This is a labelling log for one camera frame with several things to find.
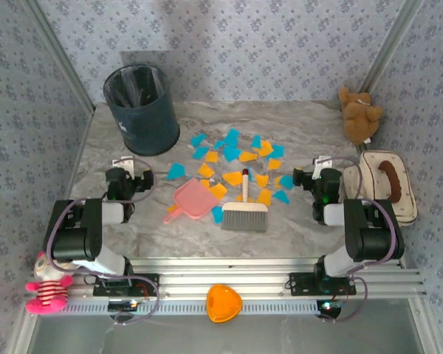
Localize pink plastic dustpan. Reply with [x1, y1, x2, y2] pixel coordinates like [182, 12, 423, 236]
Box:
[162, 177, 212, 225]

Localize cream hand brush grey bristles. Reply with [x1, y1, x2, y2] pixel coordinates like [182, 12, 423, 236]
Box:
[220, 167, 269, 232]

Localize dark blue trash bin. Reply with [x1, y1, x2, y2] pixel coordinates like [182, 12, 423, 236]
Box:
[103, 64, 181, 156]

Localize brown teddy bear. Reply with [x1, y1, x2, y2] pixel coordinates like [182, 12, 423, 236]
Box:
[338, 86, 384, 145]

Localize large blue paper scrap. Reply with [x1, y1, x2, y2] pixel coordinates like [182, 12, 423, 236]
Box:
[223, 128, 241, 148]

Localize clear plastic bin liner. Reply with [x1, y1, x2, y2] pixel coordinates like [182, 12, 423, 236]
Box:
[105, 65, 163, 110]

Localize pink white plush doll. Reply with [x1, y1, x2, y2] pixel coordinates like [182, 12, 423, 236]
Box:
[24, 250, 78, 316]

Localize orange plastic dish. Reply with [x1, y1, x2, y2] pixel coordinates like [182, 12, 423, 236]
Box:
[205, 283, 244, 325]

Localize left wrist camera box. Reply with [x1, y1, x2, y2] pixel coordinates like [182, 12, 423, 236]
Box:
[111, 156, 136, 174]

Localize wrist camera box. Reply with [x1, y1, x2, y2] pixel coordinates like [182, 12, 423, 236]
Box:
[313, 156, 335, 178]
[111, 156, 136, 174]

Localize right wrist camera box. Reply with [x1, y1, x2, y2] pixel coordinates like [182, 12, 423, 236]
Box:
[313, 156, 335, 178]

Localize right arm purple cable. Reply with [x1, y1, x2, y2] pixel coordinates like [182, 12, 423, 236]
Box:
[315, 156, 396, 324]

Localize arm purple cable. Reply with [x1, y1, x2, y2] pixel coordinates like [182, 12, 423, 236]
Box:
[44, 157, 162, 326]
[315, 156, 396, 324]

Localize cream pouch with brown handle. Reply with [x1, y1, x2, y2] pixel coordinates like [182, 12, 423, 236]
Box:
[342, 150, 419, 228]

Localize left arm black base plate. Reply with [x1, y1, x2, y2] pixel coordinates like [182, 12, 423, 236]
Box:
[92, 273, 160, 298]

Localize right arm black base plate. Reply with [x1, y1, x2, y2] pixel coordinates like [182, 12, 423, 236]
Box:
[288, 271, 357, 296]

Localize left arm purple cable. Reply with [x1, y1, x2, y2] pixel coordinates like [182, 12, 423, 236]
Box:
[44, 157, 162, 326]

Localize aluminium rail frame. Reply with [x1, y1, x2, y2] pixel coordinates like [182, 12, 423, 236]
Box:
[69, 257, 427, 299]

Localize grey slotted cable duct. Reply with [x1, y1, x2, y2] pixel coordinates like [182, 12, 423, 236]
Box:
[29, 298, 340, 317]

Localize aluminium corner post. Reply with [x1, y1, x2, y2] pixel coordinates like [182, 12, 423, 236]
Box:
[360, 0, 427, 97]
[21, 0, 97, 115]

